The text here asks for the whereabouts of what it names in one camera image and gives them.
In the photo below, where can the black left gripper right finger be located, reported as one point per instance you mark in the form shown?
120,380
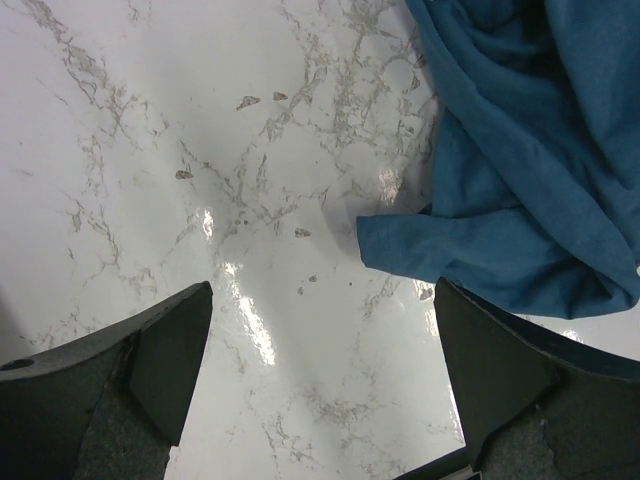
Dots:
534,404

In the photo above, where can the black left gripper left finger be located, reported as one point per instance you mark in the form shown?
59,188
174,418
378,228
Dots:
109,405

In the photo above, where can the blue t shirt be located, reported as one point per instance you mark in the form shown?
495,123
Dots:
535,170

